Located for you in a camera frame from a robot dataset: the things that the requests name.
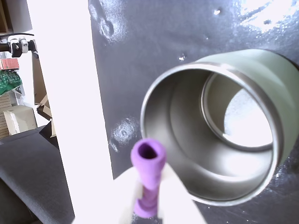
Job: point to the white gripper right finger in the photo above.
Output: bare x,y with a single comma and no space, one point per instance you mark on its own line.
177,203

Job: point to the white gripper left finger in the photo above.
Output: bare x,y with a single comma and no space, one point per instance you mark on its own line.
127,186

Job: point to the purple pen grip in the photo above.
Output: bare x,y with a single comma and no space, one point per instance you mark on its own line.
148,168

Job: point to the green steel-lined cup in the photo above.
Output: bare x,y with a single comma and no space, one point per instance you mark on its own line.
182,130

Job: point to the dark grey sofa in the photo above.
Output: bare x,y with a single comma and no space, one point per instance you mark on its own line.
28,175

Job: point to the black table mat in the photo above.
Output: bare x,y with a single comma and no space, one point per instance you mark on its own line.
130,81

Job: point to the pale cardboard box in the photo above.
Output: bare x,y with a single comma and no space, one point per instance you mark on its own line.
19,119

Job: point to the brown folded cardboard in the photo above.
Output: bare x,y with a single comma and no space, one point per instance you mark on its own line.
40,93

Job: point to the green patterned bag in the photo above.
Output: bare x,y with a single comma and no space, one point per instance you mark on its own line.
9,81

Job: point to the red box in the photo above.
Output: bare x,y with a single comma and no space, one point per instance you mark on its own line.
9,63

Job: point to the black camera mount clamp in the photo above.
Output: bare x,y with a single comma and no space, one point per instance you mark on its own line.
16,47

